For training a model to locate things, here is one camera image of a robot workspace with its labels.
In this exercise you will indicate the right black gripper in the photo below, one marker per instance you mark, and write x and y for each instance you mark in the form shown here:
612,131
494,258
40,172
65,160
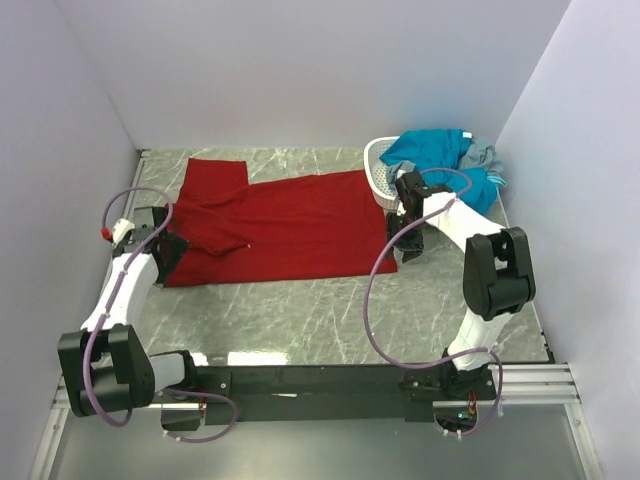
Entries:
412,248

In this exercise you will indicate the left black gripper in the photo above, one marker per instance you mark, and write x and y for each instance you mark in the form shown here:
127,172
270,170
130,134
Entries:
176,247

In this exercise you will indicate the red t shirt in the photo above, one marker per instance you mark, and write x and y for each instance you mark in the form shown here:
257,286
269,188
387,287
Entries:
303,228

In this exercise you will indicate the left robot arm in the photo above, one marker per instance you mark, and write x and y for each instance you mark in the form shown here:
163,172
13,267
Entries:
104,361

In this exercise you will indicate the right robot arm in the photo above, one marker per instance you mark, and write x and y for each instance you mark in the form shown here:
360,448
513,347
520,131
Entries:
498,278

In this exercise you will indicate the white plastic laundry basket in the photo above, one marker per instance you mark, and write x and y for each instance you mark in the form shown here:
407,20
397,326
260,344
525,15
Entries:
375,171

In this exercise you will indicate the teal blue t shirt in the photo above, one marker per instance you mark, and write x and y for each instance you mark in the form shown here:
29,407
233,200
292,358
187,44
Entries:
475,189

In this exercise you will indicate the grey blue t shirt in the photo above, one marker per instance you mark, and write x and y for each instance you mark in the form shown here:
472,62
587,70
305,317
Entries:
449,148

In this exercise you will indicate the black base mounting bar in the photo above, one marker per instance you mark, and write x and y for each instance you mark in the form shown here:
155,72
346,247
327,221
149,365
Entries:
331,392

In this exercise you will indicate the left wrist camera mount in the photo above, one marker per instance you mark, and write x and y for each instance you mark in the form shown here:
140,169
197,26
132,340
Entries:
118,231

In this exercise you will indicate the aluminium frame rail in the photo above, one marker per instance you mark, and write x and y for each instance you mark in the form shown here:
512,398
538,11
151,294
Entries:
523,384

